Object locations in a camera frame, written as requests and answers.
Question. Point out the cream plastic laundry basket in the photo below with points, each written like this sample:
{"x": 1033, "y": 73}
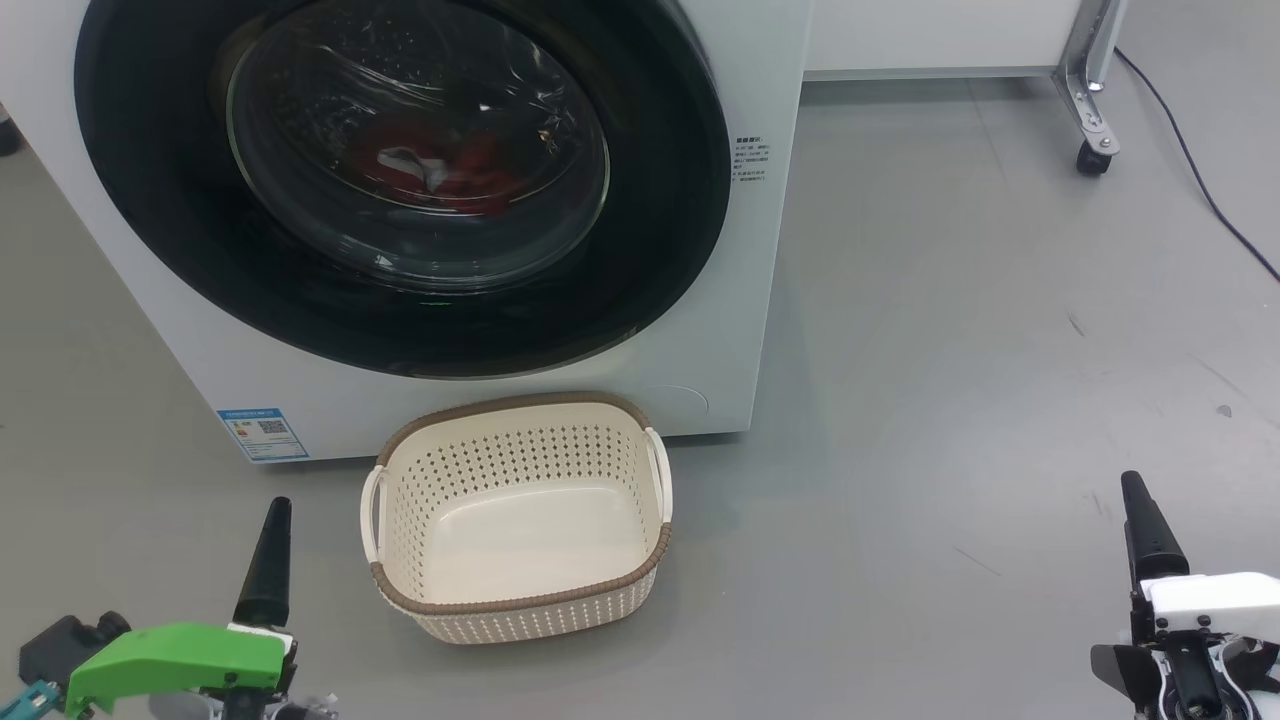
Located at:
{"x": 520, "y": 545}

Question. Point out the washing machine door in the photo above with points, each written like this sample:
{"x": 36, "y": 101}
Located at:
{"x": 660, "y": 250}

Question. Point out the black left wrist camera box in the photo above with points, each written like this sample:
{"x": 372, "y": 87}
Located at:
{"x": 60, "y": 645}

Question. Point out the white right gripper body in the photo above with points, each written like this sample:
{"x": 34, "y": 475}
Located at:
{"x": 1215, "y": 600}

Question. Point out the blue energy label sticker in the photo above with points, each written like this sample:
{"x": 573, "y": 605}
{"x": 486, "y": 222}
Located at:
{"x": 262, "y": 435}

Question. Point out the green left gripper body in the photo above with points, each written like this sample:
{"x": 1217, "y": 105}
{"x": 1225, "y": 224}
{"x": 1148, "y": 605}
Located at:
{"x": 170, "y": 660}

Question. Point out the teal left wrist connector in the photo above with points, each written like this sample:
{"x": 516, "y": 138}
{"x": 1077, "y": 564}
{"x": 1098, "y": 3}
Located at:
{"x": 35, "y": 697}

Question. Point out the red and white garment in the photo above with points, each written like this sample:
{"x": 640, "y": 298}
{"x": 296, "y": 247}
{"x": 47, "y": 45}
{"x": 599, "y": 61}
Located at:
{"x": 470, "y": 170}

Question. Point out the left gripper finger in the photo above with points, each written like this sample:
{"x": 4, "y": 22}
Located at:
{"x": 265, "y": 570}

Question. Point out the round drain filter cover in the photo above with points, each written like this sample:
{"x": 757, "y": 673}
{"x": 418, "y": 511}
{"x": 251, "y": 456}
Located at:
{"x": 680, "y": 402}

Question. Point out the small printed text label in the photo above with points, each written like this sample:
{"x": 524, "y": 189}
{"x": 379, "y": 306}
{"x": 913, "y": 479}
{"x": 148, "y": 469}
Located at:
{"x": 750, "y": 170}

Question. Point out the metal leg with caster wheel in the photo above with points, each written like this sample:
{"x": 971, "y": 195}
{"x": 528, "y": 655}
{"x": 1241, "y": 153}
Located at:
{"x": 1085, "y": 90}

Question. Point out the white cabinet panel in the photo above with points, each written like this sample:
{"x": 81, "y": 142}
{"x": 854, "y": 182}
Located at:
{"x": 930, "y": 35}

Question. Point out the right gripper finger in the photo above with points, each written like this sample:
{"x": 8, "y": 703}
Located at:
{"x": 1150, "y": 540}

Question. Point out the white front-load washing machine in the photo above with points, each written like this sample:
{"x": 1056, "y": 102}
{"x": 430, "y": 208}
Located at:
{"x": 150, "y": 330}

